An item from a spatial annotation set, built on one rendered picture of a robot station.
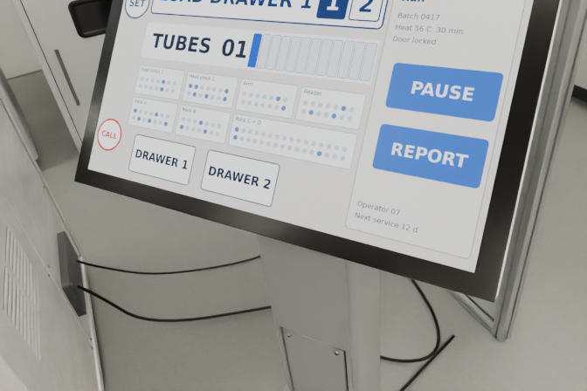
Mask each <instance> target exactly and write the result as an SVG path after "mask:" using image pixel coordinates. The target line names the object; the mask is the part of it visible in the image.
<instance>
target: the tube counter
mask: <svg viewBox="0 0 587 391"><path fill-rule="evenodd" d="M379 44H380V40H370V39H360V38H338V37H328V36H316V35H306V34H294V33H284V32H272V31H252V30H240V29H230V28H224V33H223V37H222V41H221V45H220V50H219V54H218V61H217V66H224V67H232V68H239V69H246V70H254V71H262V72H275V73H282V74H289V75H297V76H304V77H311V78H318V79H332V80H340V81H347V82H355V83H362V84H369V85H371V80H372V76H373V72H374V68H375V63H376V56H377V52H378V48H379Z"/></svg>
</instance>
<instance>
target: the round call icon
mask: <svg viewBox="0 0 587 391"><path fill-rule="evenodd" d="M125 122H126V121H125V120H121V119H116V118H112V117H107V116H103V115H101V116H100V121H99V125H98V129H97V134H96V138H95V142H94V146H93V149H98V150H101V151H105V152H108V153H112V154H119V151H120V146H121V139H122V135H123V130H124V127H125Z"/></svg>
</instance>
